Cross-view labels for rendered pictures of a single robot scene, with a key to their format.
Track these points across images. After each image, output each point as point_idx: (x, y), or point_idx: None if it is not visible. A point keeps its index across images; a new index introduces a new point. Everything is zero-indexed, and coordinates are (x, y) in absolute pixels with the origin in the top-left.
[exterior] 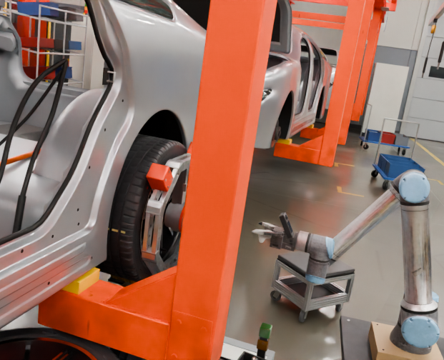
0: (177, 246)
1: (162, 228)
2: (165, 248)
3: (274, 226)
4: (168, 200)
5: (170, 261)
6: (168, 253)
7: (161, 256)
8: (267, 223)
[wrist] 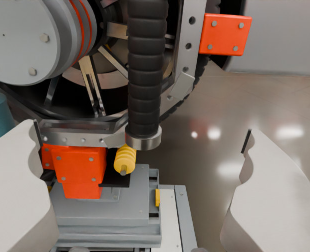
0: (127, 114)
1: (91, 63)
2: (120, 109)
3: (297, 248)
4: (99, 2)
5: (86, 127)
6: (117, 119)
7: (97, 115)
8: (279, 158)
